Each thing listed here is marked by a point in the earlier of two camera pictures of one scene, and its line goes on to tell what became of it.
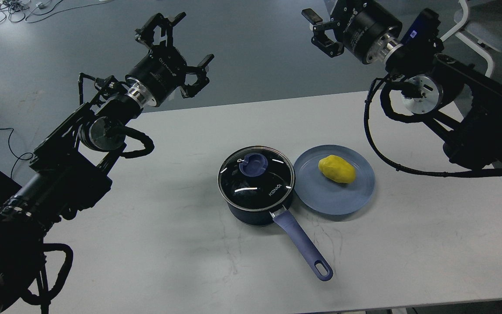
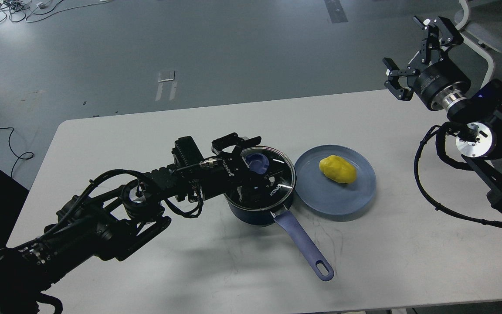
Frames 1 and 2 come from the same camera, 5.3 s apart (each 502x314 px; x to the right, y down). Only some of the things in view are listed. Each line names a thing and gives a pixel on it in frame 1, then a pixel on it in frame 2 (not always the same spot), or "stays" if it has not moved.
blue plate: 334,179 stays
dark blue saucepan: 255,183 stays
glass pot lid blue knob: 254,165 stays
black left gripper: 160,75 to 231,172
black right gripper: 365,29 to 441,32
